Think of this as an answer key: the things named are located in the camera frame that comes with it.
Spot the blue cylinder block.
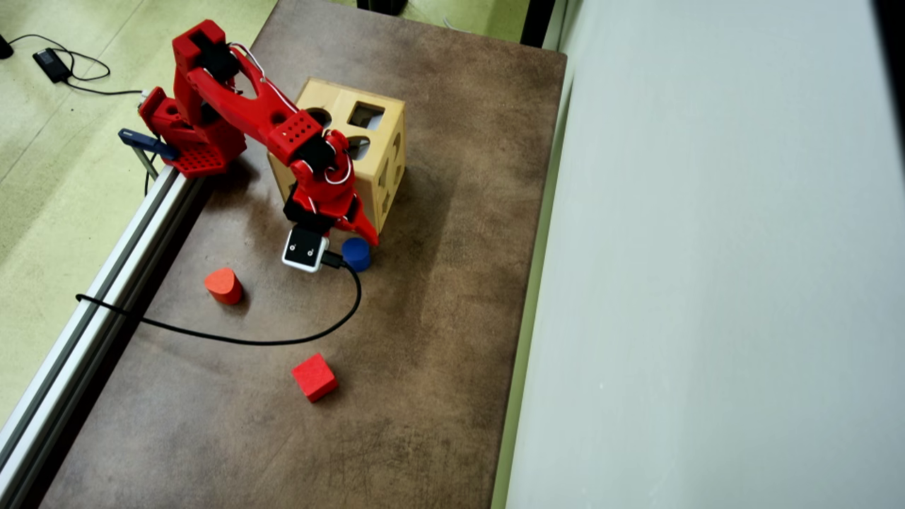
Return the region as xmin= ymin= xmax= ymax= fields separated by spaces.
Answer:
xmin=341 ymin=238 xmax=372 ymax=273

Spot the dark vertical post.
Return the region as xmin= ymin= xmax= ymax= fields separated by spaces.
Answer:
xmin=520 ymin=0 xmax=559 ymax=49

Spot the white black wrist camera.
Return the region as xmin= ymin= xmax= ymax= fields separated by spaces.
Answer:
xmin=281 ymin=225 xmax=331 ymax=274

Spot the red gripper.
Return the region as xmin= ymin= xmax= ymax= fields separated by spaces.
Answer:
xmin=284 ymin=133 xmax=380 ymax=247

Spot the orange red rounded block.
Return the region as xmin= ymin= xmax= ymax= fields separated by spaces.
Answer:
xmin=204 ymin=267 xmax=243 ymax=306

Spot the blue table clamp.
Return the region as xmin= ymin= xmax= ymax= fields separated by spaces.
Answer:
xmin=118 ymin=129 xmax=179 ymax=181

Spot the wooden shape sorter box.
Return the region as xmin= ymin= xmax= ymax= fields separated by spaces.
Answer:
xmin=267 ymin=78 xmax=407 ymax=238

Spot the red cube block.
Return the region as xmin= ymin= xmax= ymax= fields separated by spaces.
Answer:
xmin=291 ymin=353 xmax=339 ymax=404

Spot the black camera usb cable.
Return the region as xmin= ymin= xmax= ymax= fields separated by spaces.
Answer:
xmin=76 ymin=251 xmax=363 ymax=347

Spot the black power adapter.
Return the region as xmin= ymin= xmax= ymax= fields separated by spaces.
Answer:
xmin=32 ymin=47 xmax=71 ymax=84

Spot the aluminium profile rail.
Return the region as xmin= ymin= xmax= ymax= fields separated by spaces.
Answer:
xmin=0 ymin=166 xmax=206 ymax=509

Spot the thin black adapter cable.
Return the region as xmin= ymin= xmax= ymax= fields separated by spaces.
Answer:
xmin=7 ymin=33 xmax=146 ymax=96

